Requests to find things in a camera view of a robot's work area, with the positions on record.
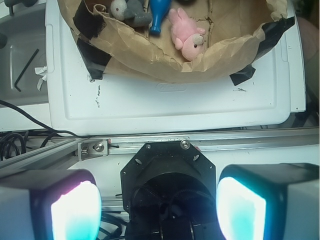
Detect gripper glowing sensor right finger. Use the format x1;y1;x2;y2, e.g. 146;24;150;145
216;163;320;240

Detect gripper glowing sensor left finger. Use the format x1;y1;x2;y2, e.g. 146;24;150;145
0;169;102;240

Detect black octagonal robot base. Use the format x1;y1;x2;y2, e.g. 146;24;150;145
120;141;220;240

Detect white plastic bin lid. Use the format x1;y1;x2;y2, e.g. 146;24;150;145
45;0;306;136

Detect grey plastic tray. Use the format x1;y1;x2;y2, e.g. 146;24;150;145
0;10;48;106

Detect white paper scrap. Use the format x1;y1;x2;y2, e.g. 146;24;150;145
34;65;48;91

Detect black hex key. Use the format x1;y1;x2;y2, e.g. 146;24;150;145
13;48;40;92

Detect black tape strip right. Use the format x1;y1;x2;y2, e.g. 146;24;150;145
229;16;296;86

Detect black tape strip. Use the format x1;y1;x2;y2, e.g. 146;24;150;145
73;0;111;80
229;16;296;86

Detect brown crumpled paper lining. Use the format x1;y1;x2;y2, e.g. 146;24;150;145
58;0;290;84

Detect black tape strip left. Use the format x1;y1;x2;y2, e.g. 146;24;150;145
73;0;111;80

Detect pink plush bunny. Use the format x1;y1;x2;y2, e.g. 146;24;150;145
168;7;206;61

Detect grey plush toy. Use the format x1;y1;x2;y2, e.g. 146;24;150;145
110;0;152;28

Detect blue plastic bowling pin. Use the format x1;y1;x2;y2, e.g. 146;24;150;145
149;0;172;36

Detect aluminium extrusion rail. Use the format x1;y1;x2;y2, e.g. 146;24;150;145
0;127;320;184

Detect metal corner bracket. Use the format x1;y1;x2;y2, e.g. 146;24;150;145
77;139;109;162

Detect black cable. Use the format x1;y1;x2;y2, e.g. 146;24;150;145
0;99;81;161

